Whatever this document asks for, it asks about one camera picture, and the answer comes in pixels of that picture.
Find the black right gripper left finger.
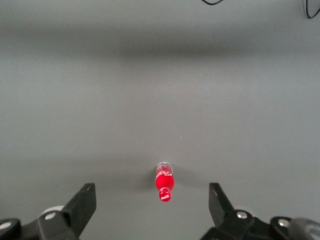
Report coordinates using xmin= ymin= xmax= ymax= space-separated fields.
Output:
xmin=0 ymin=182 xmax=97 ymax=240

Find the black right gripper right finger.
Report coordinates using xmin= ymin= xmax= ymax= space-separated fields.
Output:
xmin=199 ymin=182 xmax=320 ymax=240

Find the red cola bottle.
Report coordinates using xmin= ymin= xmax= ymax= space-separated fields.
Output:
xmin=155 ymin=161 xmax=175 ymax=203

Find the black cable with white edge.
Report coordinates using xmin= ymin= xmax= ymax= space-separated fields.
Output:
xmin=301 ymin=0 xmax=320 ymax=19

